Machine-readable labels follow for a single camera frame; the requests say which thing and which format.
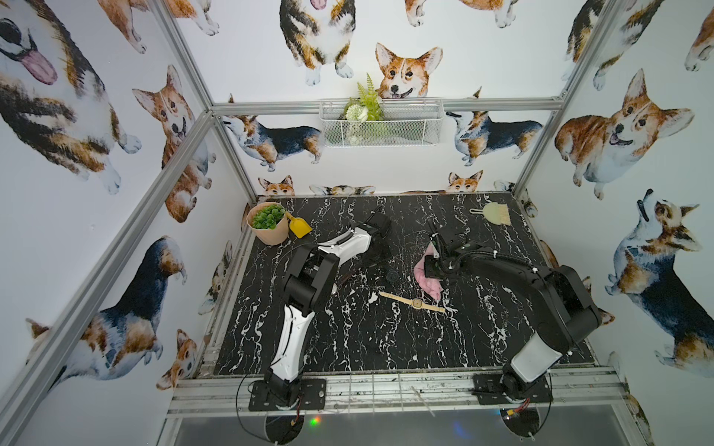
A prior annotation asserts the pink cloth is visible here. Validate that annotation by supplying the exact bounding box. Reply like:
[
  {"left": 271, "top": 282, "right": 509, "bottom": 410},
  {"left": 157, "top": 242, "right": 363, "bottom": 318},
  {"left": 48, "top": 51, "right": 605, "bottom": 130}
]
[{"left": 414, "top": 243, "right": 443, "bottom": 302}]

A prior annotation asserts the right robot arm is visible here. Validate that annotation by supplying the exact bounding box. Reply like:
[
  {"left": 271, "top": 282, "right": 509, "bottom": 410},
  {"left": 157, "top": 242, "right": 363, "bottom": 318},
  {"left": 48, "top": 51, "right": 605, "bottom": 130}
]
[{"left": 425, "top": 223, "right": 602, "bottom": 400}]

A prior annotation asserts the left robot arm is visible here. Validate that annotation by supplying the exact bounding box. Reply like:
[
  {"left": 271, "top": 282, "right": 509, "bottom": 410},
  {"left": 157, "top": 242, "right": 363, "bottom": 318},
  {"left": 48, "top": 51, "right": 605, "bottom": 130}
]
[{"left": 265, "top": 206, "right": 392, "bottom": 401}]

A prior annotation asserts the beige hand brush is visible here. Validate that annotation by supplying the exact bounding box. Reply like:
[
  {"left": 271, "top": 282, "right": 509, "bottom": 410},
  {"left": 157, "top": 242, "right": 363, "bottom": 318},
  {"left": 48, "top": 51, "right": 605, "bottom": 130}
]
[{"left": 469, "top": 203, "right": 511, "bottom": 226}]

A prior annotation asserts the yellow toy shovel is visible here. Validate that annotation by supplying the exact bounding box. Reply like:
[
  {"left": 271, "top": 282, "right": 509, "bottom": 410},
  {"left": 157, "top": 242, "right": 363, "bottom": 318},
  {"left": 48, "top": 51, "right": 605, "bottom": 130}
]
[{"left": 286, "top": 212, "right": 312, "bottom": 239}]

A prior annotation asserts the terracotta pot green plant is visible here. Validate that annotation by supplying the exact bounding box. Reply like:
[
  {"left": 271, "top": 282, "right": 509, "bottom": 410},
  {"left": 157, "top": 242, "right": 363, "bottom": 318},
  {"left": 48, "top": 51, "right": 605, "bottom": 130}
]
[{"left": 247, "top": 202, "right": 289, "bottom": 246}]

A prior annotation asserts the green fern white flower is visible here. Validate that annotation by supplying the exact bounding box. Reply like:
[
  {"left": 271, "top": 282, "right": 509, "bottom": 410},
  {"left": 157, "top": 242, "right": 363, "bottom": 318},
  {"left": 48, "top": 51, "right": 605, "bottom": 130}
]
[{"left": 340, "top": 74, "right": 385, "bottom": 146}]

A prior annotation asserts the white wire wall basket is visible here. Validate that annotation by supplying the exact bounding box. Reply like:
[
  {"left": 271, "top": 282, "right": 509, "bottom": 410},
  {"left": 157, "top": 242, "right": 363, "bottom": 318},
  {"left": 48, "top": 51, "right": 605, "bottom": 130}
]
[{"left": 319, "top": 100, "right": 446, "bottom": 147}]

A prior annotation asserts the aluminium front rail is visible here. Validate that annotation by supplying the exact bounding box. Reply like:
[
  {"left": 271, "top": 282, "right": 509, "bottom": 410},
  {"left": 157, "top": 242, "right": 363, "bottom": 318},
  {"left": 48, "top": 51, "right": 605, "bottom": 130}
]
[{"left": 167, "top": 367, "right": 627, "bottom": 418}]

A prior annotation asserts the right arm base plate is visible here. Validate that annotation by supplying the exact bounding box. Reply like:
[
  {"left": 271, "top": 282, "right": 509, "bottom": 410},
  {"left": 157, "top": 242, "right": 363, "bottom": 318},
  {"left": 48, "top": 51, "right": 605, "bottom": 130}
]
[{"left": 472, "top": 374, "right": 553, "bottom": 405}]

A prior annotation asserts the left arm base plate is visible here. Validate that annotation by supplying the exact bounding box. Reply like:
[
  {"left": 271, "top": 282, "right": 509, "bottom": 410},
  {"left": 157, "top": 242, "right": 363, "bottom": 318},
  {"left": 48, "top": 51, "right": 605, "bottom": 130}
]
[{"left": 248, "top": 378, "right": 327, "bottom": 412}]

